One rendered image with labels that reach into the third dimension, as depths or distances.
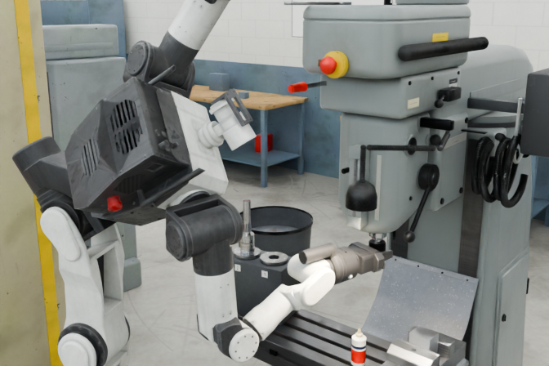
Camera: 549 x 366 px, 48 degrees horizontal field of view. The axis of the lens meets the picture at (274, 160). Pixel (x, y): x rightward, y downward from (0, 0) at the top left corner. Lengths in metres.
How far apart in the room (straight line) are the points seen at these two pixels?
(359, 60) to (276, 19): 5.81
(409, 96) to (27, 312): 2.18
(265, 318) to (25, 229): 1.69
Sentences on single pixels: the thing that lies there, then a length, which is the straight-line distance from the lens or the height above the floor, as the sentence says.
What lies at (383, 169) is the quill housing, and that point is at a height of 1.49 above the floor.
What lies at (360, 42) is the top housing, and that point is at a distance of 1.39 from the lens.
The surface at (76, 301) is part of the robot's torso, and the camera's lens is 1.72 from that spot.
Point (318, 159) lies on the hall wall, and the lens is 7.02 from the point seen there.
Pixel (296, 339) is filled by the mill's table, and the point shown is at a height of 0.90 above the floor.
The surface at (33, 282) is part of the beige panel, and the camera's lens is 3.08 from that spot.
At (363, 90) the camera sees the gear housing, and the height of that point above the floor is 1.69.
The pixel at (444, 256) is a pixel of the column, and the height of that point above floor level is 1.11.
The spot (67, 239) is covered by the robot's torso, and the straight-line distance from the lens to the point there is 1.61.
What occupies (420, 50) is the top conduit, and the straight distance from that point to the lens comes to 1.40.
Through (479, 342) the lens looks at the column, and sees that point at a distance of 2.16.
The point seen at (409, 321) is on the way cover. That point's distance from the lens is 2.10.
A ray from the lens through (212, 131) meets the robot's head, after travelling 1.42.
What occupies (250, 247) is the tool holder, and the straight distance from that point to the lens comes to 2.02.
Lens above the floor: 1.89
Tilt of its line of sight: 14 degrees down
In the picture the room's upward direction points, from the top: straight up
